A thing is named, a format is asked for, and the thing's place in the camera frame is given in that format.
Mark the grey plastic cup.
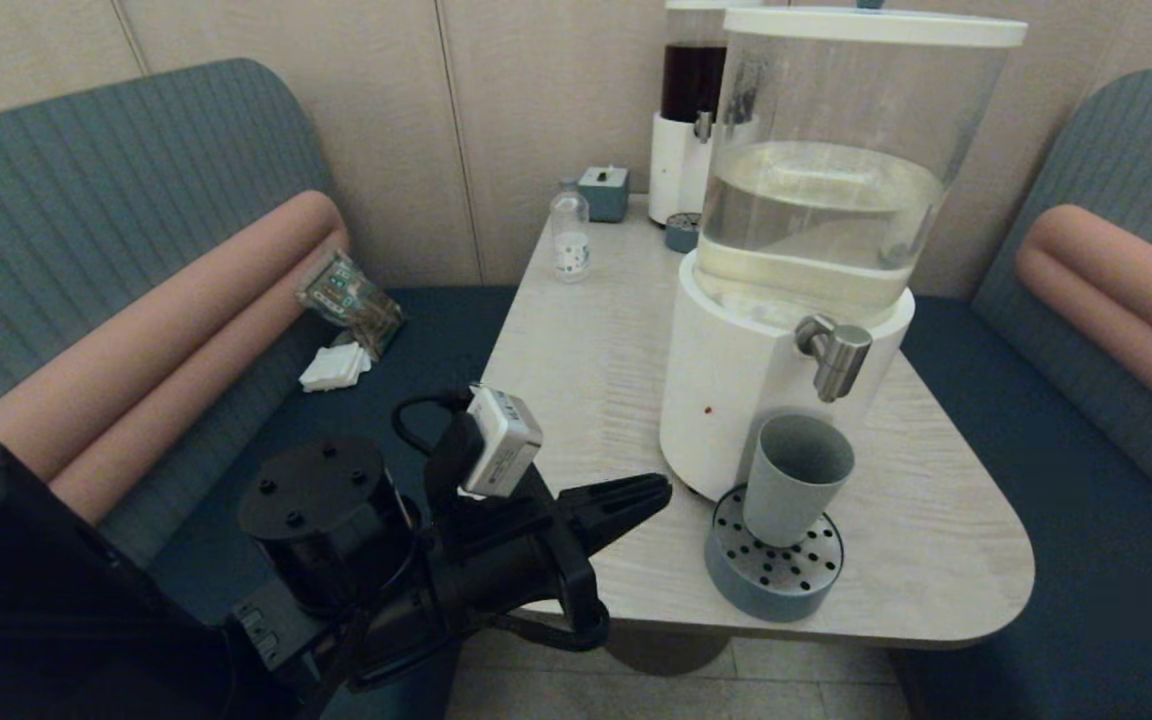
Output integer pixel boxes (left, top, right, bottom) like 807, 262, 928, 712
742, 414, 857, 549

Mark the steel dispenser tap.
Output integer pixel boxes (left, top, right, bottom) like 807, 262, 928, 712
796, 314, 875, 404

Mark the large clear water dispenser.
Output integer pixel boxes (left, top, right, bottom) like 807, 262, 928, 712
658, 0, 1029, 503

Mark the round blue-grey drip tray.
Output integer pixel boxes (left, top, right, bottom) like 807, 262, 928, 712
703, 484, 847, 623

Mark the white napkin stack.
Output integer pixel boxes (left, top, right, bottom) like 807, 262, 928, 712
299, 343, 374, 393

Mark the small clear bottle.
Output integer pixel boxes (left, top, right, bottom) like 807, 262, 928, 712
550, 178, 592, 283

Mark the green snack packet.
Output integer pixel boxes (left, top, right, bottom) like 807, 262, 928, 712
297, 251, 408, 361

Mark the blue-grey tissue box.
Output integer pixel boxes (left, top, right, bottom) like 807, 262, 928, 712
578, 166, 631, 224

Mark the dark drink dispenser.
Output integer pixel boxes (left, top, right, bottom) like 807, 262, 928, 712
648, 0, 762, 227

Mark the pink bolster cushion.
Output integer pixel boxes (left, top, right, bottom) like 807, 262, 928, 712
0, 190, 352, 526
1013, 204, 1152, 444

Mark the teal upholstered bench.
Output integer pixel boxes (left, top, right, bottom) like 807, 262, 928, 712
886, 70, 1152, 720
0, 58, 519, 720

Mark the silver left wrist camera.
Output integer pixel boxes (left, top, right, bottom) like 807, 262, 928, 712
461, 385, 544, 498

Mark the brass table pedestal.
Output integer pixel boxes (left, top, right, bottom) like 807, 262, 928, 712
601, 625, 737, 676

